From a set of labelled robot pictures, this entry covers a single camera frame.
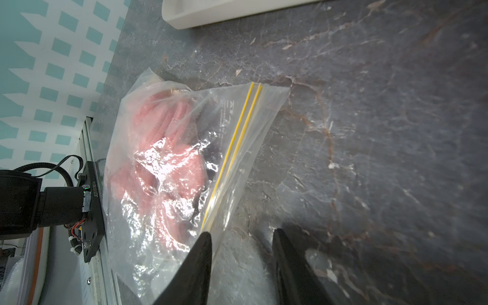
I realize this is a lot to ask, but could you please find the ziploc bag with pink cookies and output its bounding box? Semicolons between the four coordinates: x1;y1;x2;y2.
103;69;291;304

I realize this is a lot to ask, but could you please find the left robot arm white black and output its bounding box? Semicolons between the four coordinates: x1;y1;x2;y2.
1;155;85;240

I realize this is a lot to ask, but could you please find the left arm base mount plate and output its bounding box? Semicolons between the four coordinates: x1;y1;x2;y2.
79;161;105;263

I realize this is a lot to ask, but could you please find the white plastic tray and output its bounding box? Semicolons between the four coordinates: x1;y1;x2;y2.
161;0;313;29

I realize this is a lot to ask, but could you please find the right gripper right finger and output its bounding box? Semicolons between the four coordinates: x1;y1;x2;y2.
272;229;334;305

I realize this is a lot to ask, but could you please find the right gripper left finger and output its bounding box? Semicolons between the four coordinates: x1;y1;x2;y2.
153;232;212;305

